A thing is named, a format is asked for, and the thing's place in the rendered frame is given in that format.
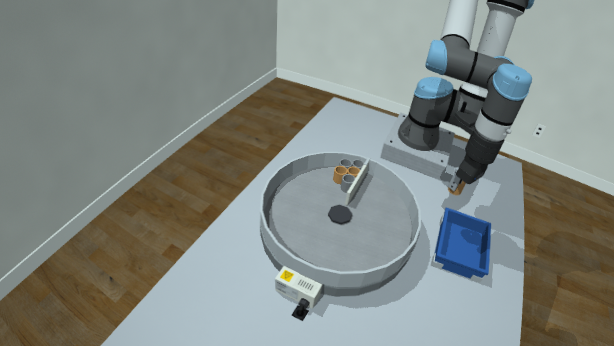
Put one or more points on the blue crate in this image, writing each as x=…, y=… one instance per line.
x=466, y=239

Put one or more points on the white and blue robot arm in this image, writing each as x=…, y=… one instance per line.
x=435, y=100

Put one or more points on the bronze bushing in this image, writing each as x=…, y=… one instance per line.
x=353, y=171
x=337, y=178
x=458, y=190

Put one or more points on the grey metal bushing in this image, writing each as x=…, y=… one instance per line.
x=346, y=163
x=358, y=163
x=347, y=182

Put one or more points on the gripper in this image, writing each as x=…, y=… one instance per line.
x=482, y=148

